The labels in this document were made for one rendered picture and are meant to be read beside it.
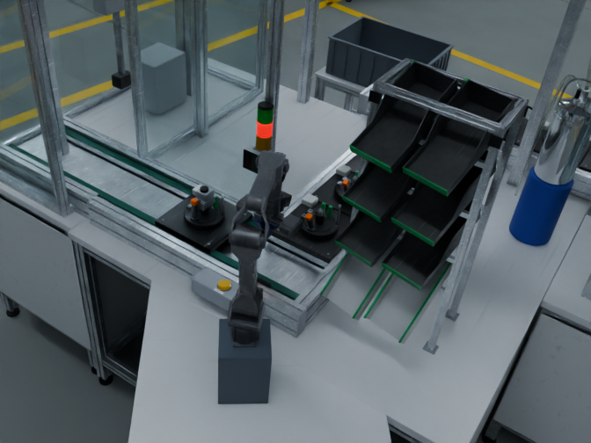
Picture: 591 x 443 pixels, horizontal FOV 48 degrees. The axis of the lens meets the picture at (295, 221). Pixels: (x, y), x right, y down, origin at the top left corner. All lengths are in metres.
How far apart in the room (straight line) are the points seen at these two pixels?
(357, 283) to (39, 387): 1.64
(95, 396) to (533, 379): 1.79
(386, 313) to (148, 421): 0.73
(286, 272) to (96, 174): 0.87
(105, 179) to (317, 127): 1.00
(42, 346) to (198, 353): 1.36
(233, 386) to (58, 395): 1.36
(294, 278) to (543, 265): 0.93
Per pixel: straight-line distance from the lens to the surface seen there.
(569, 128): 2.37
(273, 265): 2.21
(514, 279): 2.45
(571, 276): 2.56
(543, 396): 2.73
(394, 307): 1.96
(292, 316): 2.01
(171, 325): 2.10
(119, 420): 2.95
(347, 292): 1.99
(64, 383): 3.11
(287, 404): 1.92
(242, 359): 1.75
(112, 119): 3.07
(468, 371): 2.11
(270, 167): 1.64
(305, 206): 2.38
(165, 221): 2.29
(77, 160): 2.72
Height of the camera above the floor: 2.43
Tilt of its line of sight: 39 degrees down
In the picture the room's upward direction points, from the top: 6 degrees clockwise
